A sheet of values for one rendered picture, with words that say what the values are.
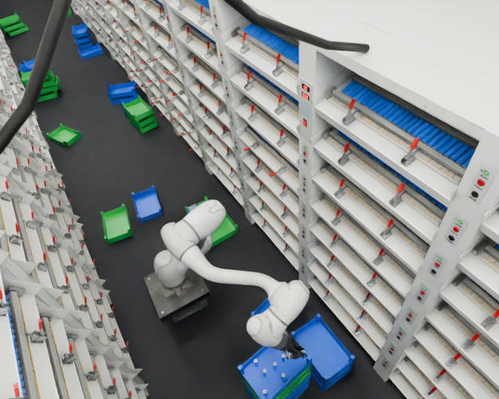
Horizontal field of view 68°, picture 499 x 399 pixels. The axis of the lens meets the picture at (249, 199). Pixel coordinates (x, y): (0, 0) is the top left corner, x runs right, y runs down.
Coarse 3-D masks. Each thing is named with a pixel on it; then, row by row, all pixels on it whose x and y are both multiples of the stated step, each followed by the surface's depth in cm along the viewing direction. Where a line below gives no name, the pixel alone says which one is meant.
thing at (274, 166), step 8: (240, 128) 222; (240, 136) 225; (248, 144) 219; (256, 152) 214; (264, 152) 212; (264, 160) 209; (272, 160) 207; (272, 168) 204; (280, 176) 199; (288, 176) 197; (288, 184) 195; (296, 184) 193; (296, 192) 192
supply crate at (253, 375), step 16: (256, 352) 181; (272, 352) 185; (240, 368) 175; (256, 368) 181; (272, 368) 180; (288, 368) 180; (304, 368) 177; (256, 384) 176; (272, 384) 176; (288, 384) 174
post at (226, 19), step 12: (216, 0) 168; (216, 12) 173; (228, 12) 174; (228, 24) 177; (216, 36) 186; (228, 60) 190; (228, 84) 201; (228, 108) 218; (240, 120) 219; (240, 144) 231; (240, 180) 265; (252, 204) 276
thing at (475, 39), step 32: (320, 0) 142; (352, 0) 139; (384, 0) 137; (416, 0) 134; (448, 0) 131; (480, 0) 129; (416, 32) 118; (448, 32) 116; (480, 32) 114; (480, 64) 103
